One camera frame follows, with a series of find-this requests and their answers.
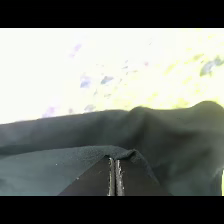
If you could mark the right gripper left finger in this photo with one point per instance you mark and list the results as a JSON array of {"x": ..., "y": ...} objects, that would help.
[{"x": 93, "y": 181}]

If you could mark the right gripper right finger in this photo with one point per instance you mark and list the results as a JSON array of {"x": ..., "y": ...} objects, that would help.
[{"x": 138, "y": 181}]

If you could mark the black garment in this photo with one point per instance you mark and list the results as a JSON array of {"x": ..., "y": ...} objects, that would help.
[{"x": 166, "y": 140}]

